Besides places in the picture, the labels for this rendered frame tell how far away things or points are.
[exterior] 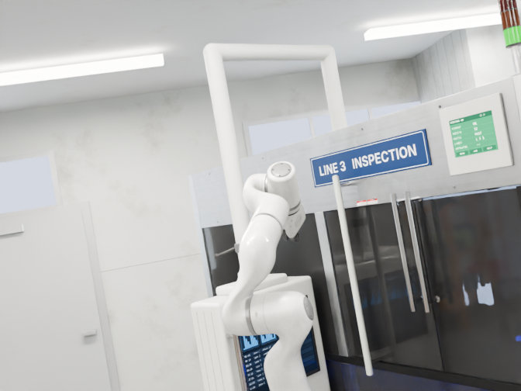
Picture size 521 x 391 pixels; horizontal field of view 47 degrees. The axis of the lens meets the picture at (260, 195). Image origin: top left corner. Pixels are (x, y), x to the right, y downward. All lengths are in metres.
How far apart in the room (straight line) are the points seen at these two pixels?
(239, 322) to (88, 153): 4.21
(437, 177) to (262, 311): 0.81
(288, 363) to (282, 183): 0.52
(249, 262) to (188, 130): 4.19
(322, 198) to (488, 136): 0.80
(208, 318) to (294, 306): 0.80
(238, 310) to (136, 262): 4.06
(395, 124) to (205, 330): 1.00
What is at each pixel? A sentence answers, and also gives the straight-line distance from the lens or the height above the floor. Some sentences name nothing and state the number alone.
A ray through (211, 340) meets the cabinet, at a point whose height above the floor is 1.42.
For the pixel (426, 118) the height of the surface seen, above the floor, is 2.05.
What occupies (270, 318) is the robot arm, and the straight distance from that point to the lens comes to 1.45.
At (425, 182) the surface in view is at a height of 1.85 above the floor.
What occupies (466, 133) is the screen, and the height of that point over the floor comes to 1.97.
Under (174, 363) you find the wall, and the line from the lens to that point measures 5.63.
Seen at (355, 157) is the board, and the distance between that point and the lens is 2.23.
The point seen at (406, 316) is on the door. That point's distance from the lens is 2.21.
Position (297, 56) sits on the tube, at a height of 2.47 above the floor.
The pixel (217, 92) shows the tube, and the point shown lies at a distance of 2.36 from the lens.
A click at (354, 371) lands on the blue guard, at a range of 2.49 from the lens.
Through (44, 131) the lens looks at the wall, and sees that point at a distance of 5.63.
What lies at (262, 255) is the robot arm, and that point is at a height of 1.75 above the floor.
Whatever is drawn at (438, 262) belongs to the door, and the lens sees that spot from 2.06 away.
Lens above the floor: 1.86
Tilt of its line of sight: 1 degrees up
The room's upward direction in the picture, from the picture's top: 10 degrees counter-clockwise
